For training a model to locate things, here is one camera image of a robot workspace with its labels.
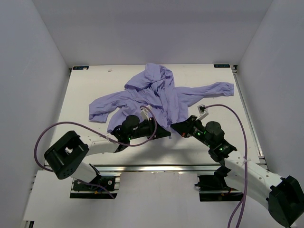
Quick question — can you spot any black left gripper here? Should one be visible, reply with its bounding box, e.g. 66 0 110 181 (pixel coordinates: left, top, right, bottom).
128 116 171 141

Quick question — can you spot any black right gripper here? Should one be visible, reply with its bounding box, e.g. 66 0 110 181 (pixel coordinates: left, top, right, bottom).
171 115 213 148

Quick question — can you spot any lavender zip-up hooded jacket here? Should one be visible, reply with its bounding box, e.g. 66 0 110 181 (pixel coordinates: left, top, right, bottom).
88 63 234 133

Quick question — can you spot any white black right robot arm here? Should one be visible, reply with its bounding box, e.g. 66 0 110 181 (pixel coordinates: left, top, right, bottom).
171 115 304 227

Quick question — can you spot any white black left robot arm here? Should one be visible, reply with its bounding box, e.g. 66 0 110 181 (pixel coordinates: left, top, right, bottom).
44 115 171 190

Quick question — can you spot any blue label sticker right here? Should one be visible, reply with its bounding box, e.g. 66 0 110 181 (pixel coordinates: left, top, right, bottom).
213 64 230 68

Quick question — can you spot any blue label sticker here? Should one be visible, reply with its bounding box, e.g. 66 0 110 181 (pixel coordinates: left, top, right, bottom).
72 66 89 70
213 64 230 68

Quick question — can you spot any blue label sticker left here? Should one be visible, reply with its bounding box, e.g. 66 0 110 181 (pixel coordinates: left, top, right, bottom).
72 66 89 70

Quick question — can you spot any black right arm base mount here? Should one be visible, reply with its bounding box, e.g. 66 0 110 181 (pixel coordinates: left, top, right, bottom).
195 166 243 202

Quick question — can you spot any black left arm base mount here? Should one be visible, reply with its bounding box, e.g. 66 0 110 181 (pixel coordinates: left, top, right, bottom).
70 173 120 200

